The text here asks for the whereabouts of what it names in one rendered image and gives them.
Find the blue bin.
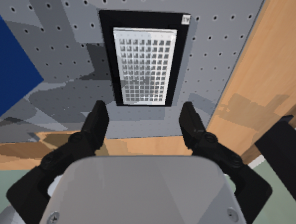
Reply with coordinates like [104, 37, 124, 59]
[0, 15, 44, 116]

